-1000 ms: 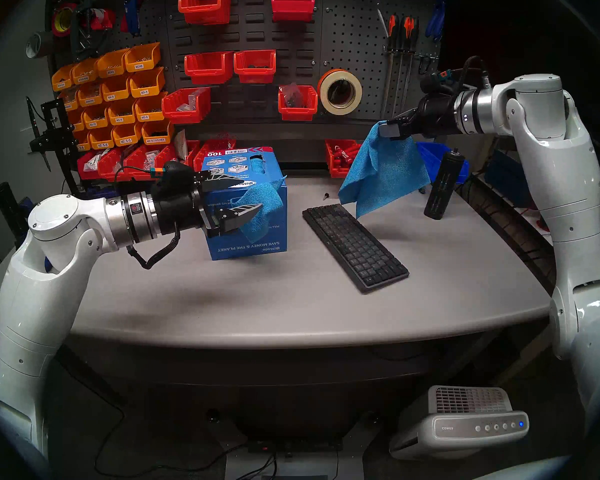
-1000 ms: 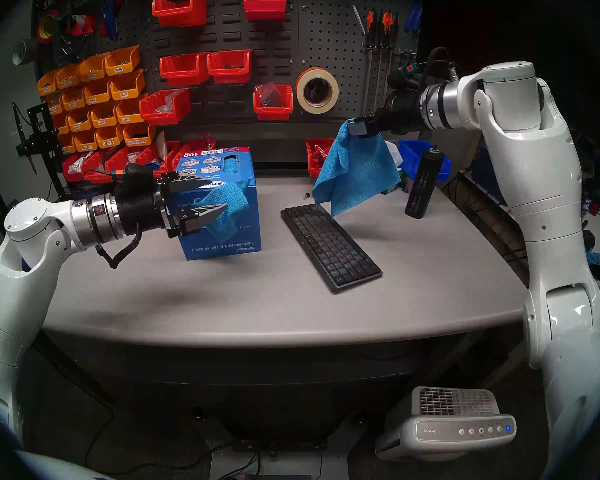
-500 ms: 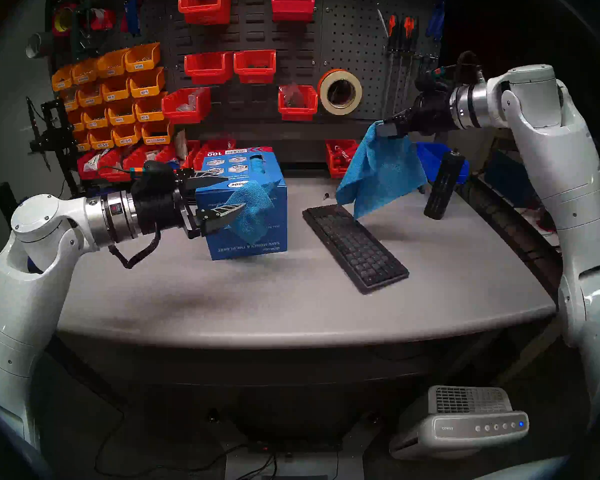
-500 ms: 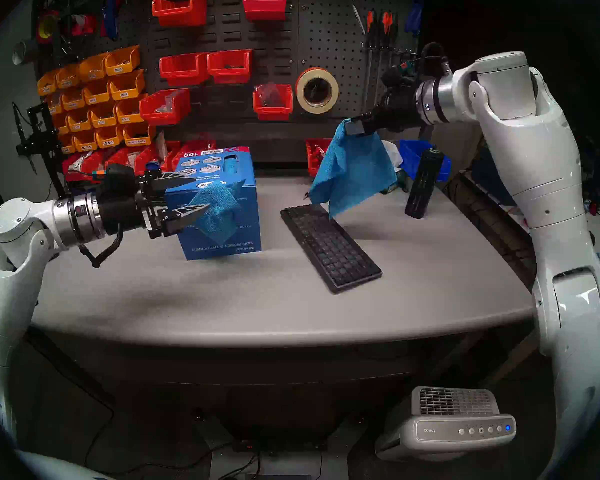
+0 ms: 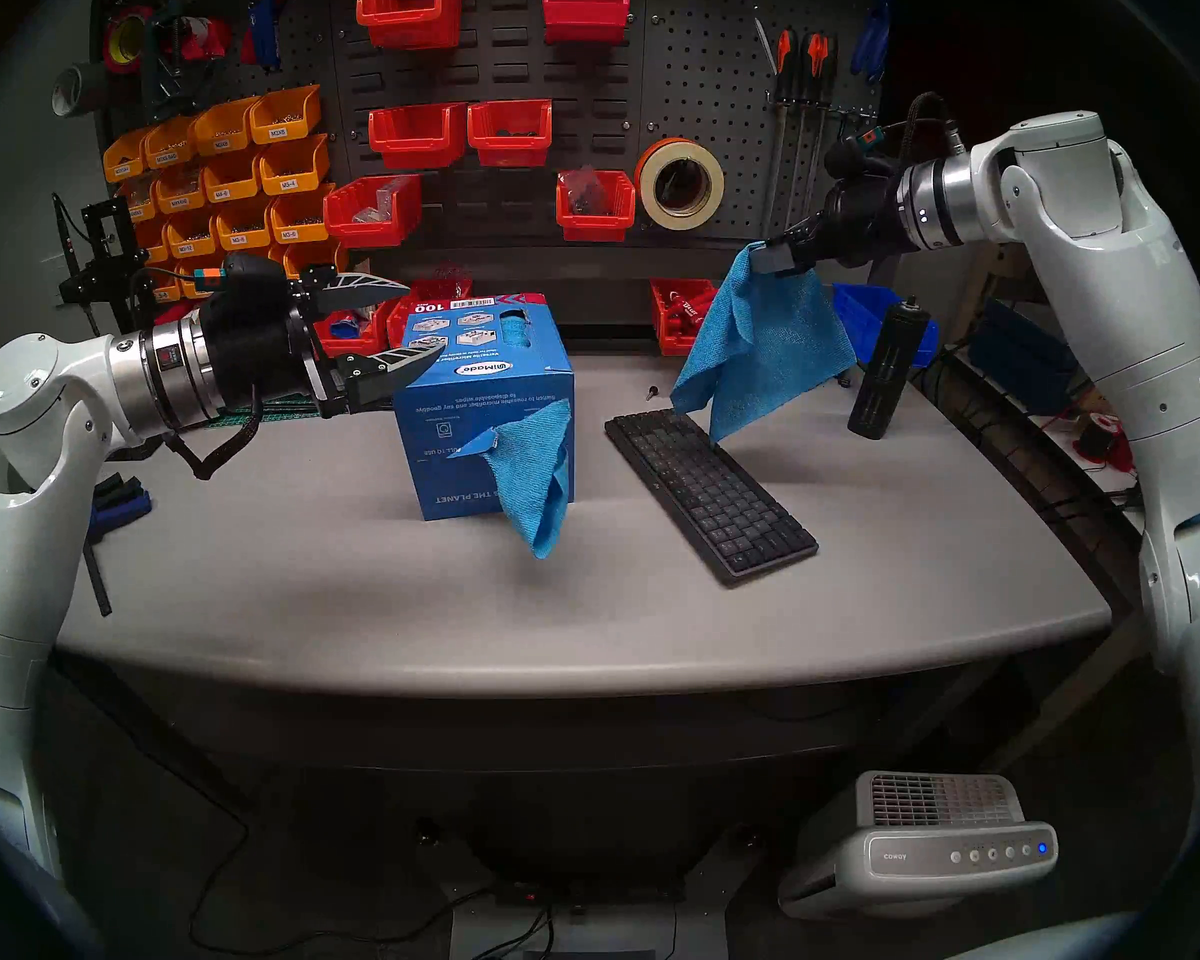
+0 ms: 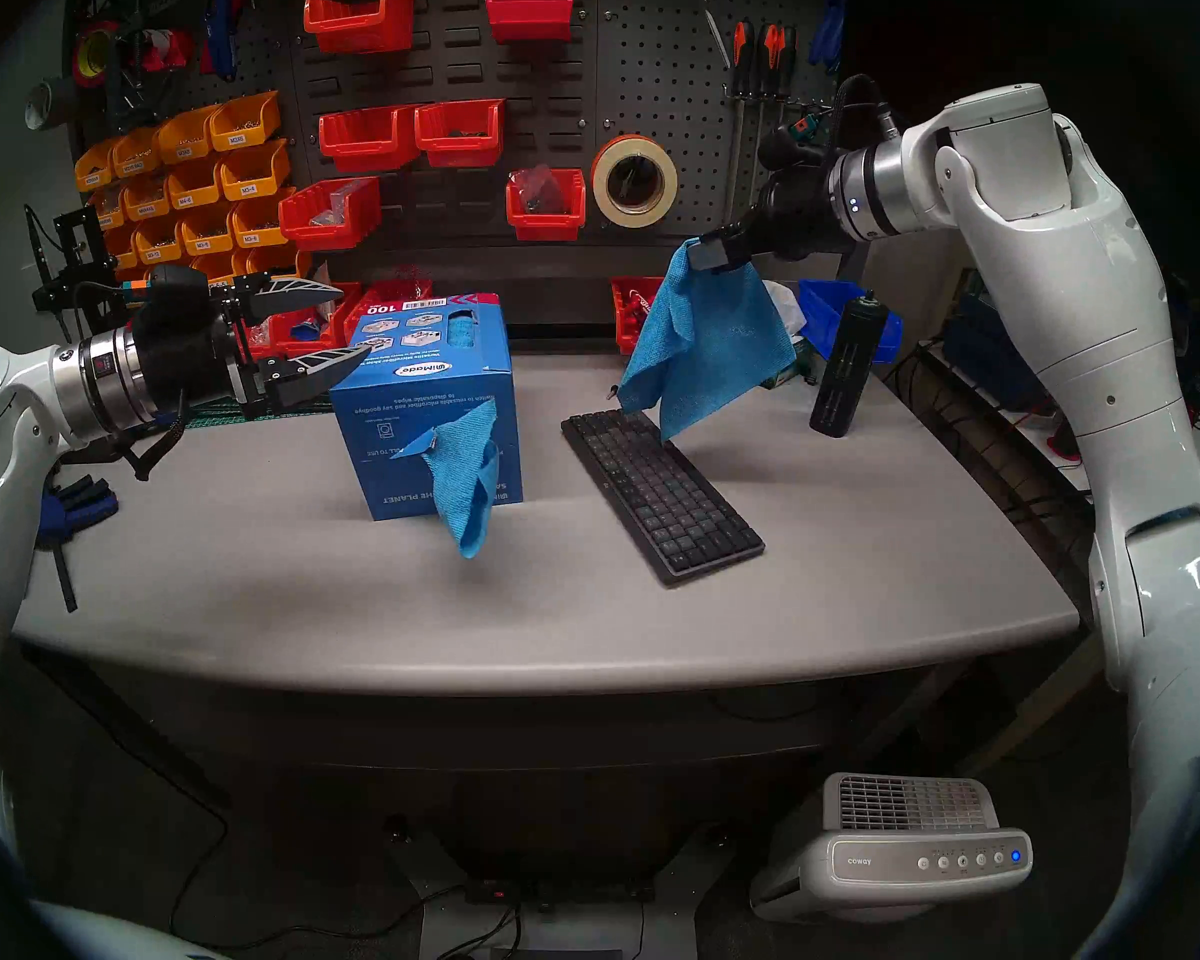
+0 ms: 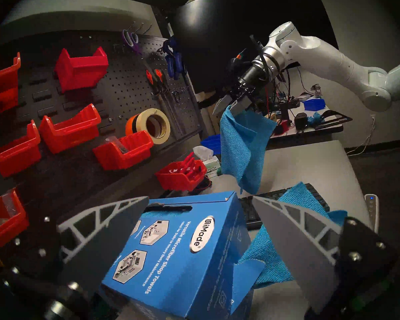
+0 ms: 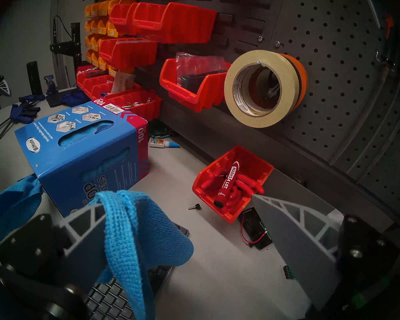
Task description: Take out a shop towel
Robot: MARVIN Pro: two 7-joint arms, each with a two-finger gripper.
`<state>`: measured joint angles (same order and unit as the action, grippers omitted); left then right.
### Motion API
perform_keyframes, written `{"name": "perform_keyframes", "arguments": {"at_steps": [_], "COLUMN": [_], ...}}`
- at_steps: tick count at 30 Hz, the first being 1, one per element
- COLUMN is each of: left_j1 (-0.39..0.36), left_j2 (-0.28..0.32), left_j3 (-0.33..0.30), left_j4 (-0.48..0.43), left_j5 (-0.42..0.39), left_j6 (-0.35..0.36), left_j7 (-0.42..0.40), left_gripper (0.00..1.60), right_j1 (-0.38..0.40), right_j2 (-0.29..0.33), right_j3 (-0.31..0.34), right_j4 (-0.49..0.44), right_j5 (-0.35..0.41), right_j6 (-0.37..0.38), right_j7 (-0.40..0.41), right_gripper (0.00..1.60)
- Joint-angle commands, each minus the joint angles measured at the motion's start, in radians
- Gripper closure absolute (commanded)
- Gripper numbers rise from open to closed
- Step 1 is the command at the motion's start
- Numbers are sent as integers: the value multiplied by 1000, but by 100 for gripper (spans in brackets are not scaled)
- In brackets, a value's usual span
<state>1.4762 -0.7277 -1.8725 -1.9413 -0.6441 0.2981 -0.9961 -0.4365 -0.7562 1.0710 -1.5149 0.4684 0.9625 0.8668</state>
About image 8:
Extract orange tape roll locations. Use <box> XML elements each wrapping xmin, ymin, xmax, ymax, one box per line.
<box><xmin>280</xmin><ymin>53</ymin><xmax>309</xmax><ymax>110</ymax></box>

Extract beige masking tape roll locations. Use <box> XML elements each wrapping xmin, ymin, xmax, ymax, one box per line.
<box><xmin>224</xmin><ymin>50</ymin><xmax>299</xmax><ymax>128</ymax></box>

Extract red plastic storage bin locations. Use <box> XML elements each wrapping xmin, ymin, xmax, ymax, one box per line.
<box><xmin>132</xmin><ymin>2</ymin><xmax>218</xmax><ymax>45</ymax></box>
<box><xmin>76</xmin><ymin>65</ymin><xmax>120</xmax><ymax>96</ymax></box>
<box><xmin>109</xmin><ymin>3</ymin><xmax>140</xmax><ymax>36</ymax></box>

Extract black battery holder red wires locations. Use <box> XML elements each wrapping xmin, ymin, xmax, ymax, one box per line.
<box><xmin>241</xmin><ymin>208</ymin><xmax>273</xmax><ymax>250</ymax></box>

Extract black computer keyboard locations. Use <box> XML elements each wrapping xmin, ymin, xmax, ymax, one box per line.
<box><xmin>83</xmin><ymin>223</ymin><xmax>190</xmax><ymax>320</ymax></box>

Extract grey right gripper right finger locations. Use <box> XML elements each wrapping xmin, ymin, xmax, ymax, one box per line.
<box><xmin>252</xmin><ymin>194</ymin><xmax>400</xmax><ymax>310</ymax></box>

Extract red Marks-A-Lot marker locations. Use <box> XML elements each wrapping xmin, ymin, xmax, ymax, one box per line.
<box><xmin>214</xmin><ymin>161</ymin><xmax>240</xmax><ymax>206</ymax></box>

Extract black rectangular block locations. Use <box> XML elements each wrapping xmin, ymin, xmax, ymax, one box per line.
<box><xmin>26</xmin><ymin>61</ymin><xmax>44</xmax><ymax>96</ymax></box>

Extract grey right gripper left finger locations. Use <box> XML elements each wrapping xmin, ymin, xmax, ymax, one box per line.
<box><xmin>0</xmin><ymin>204</ymin><xmax>108</xmax><ymax>290</ymax></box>

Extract blue shop towel box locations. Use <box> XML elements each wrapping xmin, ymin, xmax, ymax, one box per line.
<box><xmin>14</xmin><ymin>101</ymin><xmax>150</xmax><ymax>218</ymax></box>

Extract red bin with markers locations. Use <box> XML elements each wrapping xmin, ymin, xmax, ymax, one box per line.
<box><xmin>192</xmin><ymin>145</ymin><xmax>274</xmax><ymax>224</ymax></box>

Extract dark grey pegboard panel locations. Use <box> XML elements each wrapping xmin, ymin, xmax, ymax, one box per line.
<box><xmin>70</xmin><ymin>0</ymin><xmax>400</xmax><ymax>220</ymax></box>

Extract blue microfiber shop towel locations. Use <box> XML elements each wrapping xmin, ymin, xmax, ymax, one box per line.
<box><xmin>93</xmin><ymin>190</ymin><xmax>194</xmax><ymax>320</ymax></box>
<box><xmin>0</xmin><ymin>174</ymin><xmax>45</xmax><ymax>245</ymax></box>

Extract red bin with black parts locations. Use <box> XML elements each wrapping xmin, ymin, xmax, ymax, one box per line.
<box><xmin>159</xmin><ymin>52</ymin><xmax>232</xmax><ymax>113</ymax></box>

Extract black metal stand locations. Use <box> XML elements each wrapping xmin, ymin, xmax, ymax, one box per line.
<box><xmin>50</xmin><ymin>16</ymin><xmax>82</xmax><ymax>90</ymax></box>

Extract white glue tube blue cap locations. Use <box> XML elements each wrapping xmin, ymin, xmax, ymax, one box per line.
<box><xmin>149</xmin><ymin>138</ymin><xmax>180</xmax><ymax>149</ymax></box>

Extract blue black bar clamp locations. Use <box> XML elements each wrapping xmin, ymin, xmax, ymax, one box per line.
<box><xmin>43</xmin><ymin>75</ymin><xmax>64</xmax><ymax>107</ymax></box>
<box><xmin>0</xmin><ymin>94</ymin><xmax>42</xmax><ymax>145</ymax></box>

